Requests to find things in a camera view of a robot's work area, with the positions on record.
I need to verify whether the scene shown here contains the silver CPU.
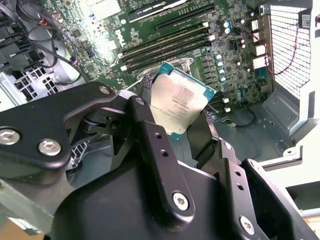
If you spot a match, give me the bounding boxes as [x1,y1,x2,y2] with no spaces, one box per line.
[149,61,218,141]

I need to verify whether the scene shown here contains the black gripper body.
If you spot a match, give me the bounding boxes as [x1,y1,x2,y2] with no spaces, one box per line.
[51,156,237,240]

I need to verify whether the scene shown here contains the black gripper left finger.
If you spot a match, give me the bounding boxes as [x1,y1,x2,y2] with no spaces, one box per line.
[0,76,196,223]

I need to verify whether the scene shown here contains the thin metal locking lever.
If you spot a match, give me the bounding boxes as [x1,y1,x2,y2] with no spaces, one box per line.
[123,77,146,91]

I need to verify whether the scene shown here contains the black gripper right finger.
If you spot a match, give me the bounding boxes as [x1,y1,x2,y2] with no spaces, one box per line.
[186,108,310,240]

